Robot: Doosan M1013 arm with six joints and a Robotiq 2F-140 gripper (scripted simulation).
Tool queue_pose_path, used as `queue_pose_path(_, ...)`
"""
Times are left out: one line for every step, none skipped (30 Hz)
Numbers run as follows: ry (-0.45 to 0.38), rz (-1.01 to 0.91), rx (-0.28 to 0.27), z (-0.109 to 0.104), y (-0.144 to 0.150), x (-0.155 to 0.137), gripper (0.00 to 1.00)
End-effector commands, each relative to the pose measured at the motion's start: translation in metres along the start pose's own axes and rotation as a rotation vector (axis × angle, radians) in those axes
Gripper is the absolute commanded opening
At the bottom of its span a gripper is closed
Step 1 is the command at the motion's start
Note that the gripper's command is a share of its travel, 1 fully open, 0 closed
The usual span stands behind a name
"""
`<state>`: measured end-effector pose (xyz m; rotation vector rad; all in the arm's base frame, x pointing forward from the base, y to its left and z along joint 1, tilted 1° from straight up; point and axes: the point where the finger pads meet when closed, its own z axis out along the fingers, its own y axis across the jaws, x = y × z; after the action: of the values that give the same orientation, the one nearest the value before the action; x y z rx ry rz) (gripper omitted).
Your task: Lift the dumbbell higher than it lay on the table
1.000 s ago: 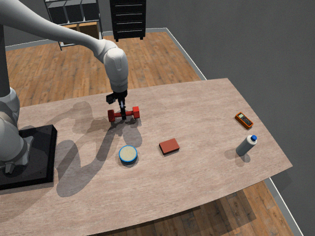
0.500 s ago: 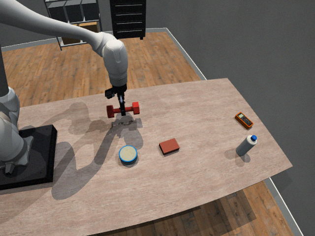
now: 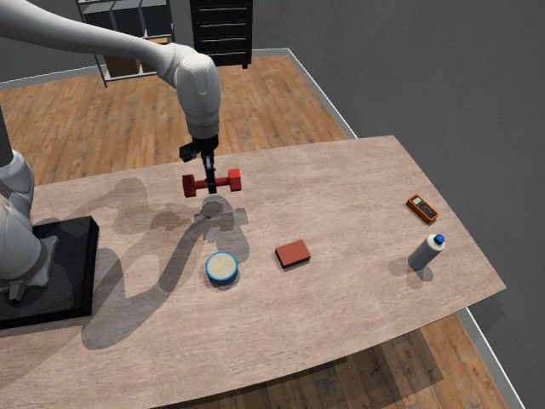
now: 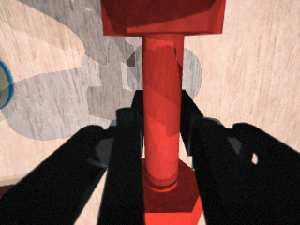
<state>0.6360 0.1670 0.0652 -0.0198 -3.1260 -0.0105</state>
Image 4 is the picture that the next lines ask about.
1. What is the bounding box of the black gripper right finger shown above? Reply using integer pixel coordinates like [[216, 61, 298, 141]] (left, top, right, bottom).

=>
[[180, 89, 300, 225]]

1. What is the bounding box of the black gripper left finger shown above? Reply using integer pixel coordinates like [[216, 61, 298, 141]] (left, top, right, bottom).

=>
[[0, 90, 146, 225]]

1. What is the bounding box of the red dumbbell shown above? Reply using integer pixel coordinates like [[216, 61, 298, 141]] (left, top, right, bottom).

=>
[[100, 0, 226, 225]]

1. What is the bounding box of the red-brown rectangular block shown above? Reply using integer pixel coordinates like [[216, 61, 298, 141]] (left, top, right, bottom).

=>
[[0, 184, 15, 197]]

